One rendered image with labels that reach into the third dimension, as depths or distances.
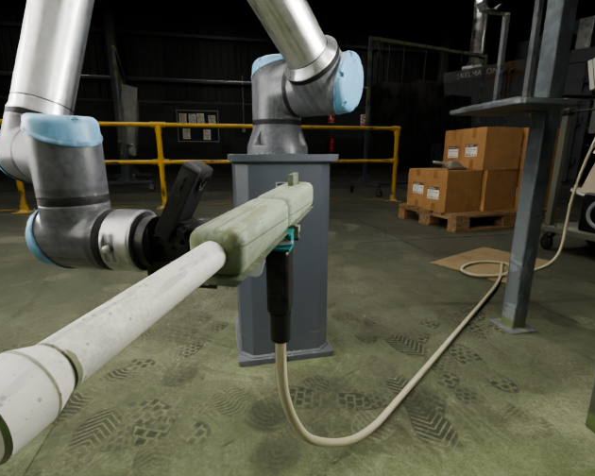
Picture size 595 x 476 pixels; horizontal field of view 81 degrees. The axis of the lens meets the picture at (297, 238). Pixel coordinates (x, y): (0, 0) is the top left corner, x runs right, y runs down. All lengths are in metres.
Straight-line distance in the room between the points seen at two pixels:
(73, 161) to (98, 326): 0.40
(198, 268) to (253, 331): 0.89
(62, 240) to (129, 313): 0.39
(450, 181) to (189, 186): 2.93
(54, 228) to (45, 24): 0.32
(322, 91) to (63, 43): 0.55
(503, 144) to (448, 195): 0.68
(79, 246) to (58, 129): 0.15
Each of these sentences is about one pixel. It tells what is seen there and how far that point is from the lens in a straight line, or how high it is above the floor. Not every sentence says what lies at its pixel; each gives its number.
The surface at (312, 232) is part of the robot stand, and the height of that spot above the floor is 0.41.
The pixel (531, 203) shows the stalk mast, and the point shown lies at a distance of 1.45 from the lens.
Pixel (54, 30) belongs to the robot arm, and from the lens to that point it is 0.73.
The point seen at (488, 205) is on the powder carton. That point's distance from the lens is 3.58.
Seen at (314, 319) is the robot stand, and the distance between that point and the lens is 1.14.
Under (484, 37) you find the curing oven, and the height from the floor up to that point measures 3.39.
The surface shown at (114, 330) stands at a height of 0.56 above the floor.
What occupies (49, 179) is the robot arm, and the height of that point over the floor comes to 0.61.
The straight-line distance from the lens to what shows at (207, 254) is 0.26.
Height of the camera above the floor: 0.64
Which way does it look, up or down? 13 degrees down
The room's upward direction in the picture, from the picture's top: straight up
